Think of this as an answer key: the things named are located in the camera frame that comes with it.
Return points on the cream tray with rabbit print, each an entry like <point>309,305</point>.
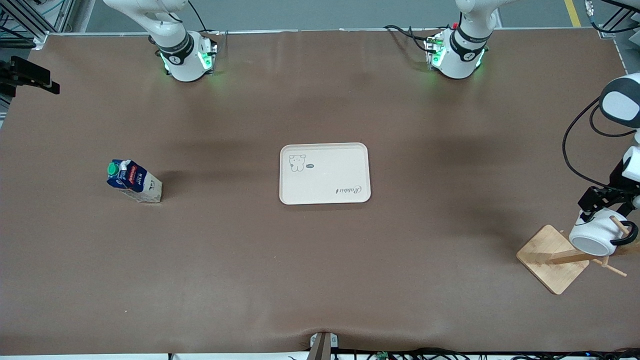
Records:
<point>325,175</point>

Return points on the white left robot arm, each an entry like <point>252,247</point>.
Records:
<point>457,62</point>

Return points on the wooden mug rack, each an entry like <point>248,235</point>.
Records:
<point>550,260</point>

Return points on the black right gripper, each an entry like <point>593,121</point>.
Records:
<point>24,75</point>

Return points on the brown table cover sheet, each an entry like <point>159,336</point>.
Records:
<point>250,275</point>

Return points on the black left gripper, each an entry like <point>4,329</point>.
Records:
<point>597,197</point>

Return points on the blue milk carton green cap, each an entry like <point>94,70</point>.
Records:
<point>135,182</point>

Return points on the metal camera pole bracket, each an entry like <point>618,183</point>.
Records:
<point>322,347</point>

